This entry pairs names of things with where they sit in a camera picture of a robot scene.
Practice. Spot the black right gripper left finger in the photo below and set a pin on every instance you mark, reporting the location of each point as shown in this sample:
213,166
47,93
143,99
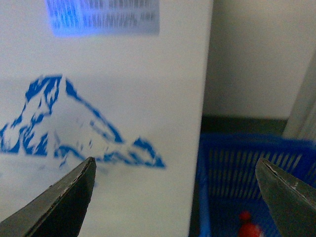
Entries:
59,211

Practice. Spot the blue energy label sticker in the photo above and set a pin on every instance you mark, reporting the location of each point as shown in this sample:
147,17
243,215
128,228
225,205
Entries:
78,18

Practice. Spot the blue plastic basket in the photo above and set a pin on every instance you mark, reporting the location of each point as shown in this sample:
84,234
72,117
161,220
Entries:
227,182

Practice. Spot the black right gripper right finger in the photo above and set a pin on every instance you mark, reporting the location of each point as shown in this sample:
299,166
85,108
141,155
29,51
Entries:
291,202

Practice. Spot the white blue chest freezer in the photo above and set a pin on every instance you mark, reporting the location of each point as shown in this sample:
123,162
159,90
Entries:
133,102

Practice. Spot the red capped drink bottle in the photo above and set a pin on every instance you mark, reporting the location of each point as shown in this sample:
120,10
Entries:
247,227

